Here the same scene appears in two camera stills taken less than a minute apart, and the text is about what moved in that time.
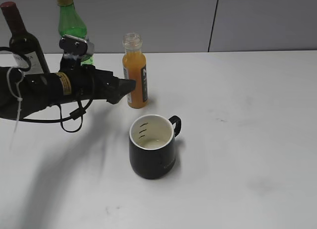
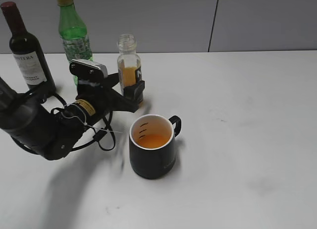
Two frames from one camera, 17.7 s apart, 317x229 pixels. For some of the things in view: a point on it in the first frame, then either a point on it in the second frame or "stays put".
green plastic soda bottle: x=71 y=23 stays put
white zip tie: x=18 y=100 -> x=85 y=120
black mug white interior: x=151 y=144 stays put
